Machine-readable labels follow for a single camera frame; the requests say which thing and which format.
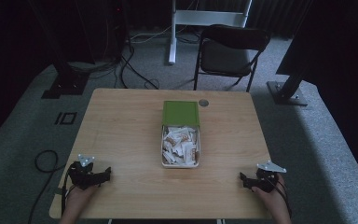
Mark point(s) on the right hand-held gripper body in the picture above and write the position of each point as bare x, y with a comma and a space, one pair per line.
268, 178

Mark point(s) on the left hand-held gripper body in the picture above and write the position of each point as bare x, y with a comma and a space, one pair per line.
81, 175

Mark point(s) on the person's left hand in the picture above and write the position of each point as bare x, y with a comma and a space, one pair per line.
80, 196

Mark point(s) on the person's right hand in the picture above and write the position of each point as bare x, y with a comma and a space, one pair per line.
270, 199

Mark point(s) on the white rectangular box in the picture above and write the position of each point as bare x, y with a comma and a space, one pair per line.
180, 164

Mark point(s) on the pile of white paper packets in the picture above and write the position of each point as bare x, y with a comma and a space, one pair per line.
180, 144

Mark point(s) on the round grey table grommet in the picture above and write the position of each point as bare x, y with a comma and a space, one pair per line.
203, 102

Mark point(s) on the black stand with bolted base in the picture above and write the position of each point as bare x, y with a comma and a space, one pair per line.
287, 90

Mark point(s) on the green box lid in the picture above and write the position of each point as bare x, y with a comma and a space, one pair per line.
180, 113

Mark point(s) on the black folding chair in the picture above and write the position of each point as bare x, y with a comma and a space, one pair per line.
227, 56

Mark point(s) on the black stand with base plate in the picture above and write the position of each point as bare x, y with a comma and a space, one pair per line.
66, 82

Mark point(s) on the white metal stand frame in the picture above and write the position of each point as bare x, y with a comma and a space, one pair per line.
177, 18

